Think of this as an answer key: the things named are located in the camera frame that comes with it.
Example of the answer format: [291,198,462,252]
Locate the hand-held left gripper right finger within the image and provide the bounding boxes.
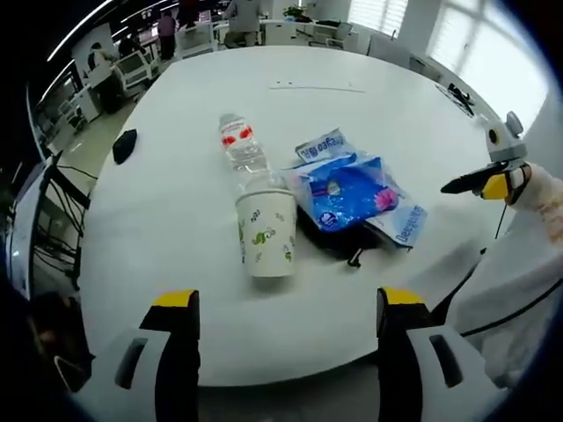
[376,286,498,422]

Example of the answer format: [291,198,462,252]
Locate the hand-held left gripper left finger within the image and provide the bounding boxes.
[72,287,201,422]

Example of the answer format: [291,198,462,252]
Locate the blue and white wrapper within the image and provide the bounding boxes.
[293,127,429,252]

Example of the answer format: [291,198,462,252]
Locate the blue tissue packet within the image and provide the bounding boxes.
[281,153,410,234]

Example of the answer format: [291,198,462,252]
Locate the black pouch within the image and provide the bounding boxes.
[296,205,389,268]

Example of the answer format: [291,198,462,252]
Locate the paper cup with green print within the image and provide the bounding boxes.
[235,188,298,279]

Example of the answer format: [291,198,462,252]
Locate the clear plastic water bottle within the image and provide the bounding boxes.
[218,113,283,195]

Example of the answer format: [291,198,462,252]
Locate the small black case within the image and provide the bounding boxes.
[112,128,139,166]

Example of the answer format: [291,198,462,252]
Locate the black device on table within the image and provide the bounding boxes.
[447,83,477,116]

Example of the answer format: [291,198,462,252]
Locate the white table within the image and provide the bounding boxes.
[78,43,551,388]

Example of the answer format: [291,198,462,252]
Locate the white office chair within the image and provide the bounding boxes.
[113,49,154,92]

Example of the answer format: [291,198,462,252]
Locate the thin black cable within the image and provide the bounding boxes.
[494,200,508,241]

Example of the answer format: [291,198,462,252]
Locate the black cable on sleeve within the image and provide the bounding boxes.
[459,279,563,338]

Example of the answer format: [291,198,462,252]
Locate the black frame with cables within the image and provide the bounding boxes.
[8,150,94,292]

